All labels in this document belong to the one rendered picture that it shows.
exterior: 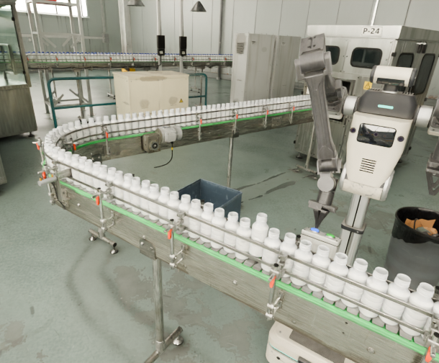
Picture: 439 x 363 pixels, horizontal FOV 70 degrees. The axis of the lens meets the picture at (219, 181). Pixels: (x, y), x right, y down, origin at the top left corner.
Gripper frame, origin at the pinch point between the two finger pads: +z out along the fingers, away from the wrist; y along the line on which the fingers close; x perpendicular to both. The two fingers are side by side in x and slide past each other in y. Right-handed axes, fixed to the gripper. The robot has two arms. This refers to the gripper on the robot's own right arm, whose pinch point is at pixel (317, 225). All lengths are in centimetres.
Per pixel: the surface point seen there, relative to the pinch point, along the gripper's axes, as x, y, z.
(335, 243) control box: -4.2, 8.7, 3.2
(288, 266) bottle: -16.3, -2.8, 13.8
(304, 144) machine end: 381, -122, -47
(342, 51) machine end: 323, -88, -175
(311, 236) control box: -4.1, -0.3, 3.8
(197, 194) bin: 44, -85, 14
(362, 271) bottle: -18.8, 19.8, 5.2
